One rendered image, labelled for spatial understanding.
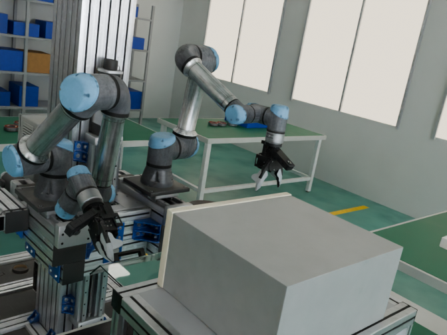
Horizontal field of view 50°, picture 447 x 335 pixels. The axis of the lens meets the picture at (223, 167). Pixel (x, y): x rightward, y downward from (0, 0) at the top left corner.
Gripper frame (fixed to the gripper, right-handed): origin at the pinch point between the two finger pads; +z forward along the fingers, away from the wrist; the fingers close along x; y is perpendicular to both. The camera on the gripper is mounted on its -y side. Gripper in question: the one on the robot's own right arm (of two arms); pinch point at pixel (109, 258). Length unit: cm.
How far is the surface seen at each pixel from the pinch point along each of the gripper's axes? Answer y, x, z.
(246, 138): 282, 142, -186
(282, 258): 7, -52, 37
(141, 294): -7.6, -20.3, 22.5
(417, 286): 311, 108, 23
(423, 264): 176, 17, 31
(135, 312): -12.5, -23.0, 27.5
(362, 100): 479, 102, -210
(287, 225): 22, -46, 26
